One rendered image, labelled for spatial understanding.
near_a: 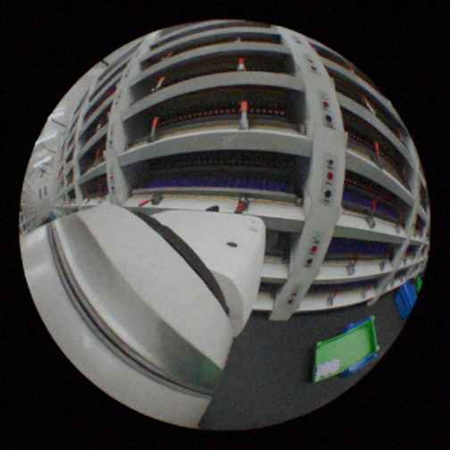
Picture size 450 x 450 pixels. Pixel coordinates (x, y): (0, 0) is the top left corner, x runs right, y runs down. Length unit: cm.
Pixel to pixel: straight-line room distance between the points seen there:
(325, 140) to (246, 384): 77
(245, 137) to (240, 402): 81
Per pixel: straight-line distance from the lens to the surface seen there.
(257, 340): 64
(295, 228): 37
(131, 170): 63
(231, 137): 34
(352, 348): 75
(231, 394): 61
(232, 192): 38
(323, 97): 42
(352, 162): 41
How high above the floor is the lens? 60
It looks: 25 degrees down
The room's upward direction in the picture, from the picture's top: straight up
